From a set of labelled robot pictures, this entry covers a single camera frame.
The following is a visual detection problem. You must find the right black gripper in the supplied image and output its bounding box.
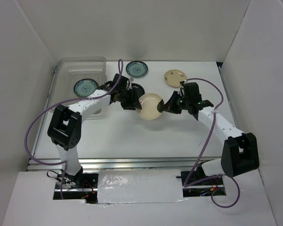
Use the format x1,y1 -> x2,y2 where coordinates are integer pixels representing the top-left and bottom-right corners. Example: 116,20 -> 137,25
161,90 -> 191,114

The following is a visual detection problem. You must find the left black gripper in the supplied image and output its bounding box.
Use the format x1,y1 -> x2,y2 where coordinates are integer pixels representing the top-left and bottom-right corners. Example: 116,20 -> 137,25
118,87 -> 142,111

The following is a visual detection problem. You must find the black glossy plate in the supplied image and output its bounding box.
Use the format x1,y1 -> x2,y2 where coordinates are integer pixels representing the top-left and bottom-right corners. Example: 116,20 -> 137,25
132,83 -> 145,98

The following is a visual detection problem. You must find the cream plate black patch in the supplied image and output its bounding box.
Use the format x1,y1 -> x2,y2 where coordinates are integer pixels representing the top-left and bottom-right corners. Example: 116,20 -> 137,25
136,93 -> 163,120

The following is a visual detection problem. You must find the blue floral plate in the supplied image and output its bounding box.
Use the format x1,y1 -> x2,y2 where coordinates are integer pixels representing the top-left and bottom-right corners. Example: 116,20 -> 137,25
73,79 -> 99,97
125,61 -> 149,78

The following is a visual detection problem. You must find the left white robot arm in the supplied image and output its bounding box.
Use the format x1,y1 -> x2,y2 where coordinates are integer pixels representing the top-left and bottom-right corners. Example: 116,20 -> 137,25
47,74 -> 145,188

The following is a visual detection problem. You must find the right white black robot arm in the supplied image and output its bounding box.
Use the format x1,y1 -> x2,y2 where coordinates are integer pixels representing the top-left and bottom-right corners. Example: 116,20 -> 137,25
157,82 -> 259,185

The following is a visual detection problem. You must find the clear plastic bin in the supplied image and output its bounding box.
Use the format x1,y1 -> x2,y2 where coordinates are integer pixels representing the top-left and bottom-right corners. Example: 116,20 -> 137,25
48,56 -> 107,106

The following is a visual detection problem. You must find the cream plate with floral marks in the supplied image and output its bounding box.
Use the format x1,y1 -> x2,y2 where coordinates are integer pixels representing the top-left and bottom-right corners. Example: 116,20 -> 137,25
164,69 -> 187,88

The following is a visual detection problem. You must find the white cover sheet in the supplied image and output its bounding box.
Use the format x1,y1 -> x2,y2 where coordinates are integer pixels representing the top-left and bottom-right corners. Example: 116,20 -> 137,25
97,169 -> 184,204

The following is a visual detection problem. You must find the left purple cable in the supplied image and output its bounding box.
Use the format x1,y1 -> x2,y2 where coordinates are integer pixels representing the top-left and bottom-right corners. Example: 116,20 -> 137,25
25,58 -> 123,200

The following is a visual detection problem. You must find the aluminium rail frame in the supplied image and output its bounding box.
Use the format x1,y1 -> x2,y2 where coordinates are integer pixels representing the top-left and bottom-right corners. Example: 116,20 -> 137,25
25,61 -> 239,205

